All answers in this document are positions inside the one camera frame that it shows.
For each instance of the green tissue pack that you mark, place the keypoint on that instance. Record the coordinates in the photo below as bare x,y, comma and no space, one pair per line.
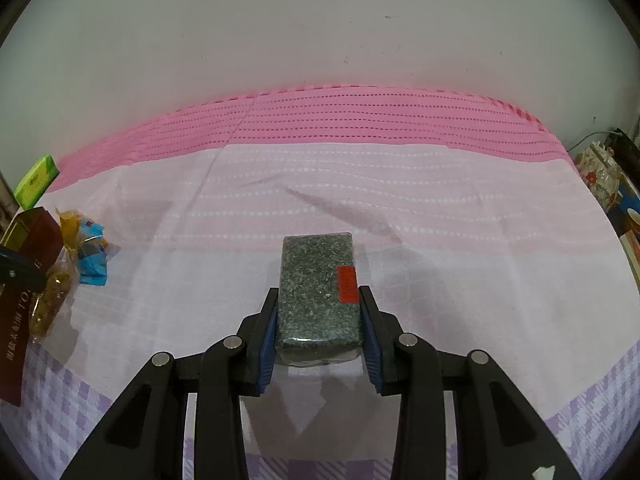
35,182

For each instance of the pale flat box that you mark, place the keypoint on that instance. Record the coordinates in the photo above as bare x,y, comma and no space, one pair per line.
631,257

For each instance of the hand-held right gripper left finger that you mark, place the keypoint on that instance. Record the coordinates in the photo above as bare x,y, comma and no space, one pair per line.
265,355

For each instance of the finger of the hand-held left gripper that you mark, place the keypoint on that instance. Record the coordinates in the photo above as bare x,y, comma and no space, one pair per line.
20,272

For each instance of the orange paper cup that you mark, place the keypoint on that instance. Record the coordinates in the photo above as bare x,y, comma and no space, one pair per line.
634,220

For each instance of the pink and purple checked tablecloth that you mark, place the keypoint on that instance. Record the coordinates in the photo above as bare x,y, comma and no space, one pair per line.
400,210

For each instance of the clear packet of amber snacks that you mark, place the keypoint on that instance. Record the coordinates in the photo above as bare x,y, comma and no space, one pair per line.
47,305

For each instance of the gold tin box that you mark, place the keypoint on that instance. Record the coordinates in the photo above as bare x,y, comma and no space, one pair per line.
15,340

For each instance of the orange snack packet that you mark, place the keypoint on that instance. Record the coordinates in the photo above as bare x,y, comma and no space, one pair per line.
70,227

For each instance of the floral plastic bag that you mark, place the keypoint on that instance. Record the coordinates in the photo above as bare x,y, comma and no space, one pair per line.
600,180

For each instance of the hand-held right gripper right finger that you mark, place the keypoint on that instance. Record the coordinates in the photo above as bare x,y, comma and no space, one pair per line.
372,352

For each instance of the blue snack packet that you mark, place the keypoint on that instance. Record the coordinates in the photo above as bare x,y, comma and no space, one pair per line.
95,265

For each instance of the green speckled snack block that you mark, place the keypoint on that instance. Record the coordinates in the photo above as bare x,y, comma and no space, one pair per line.
315,295

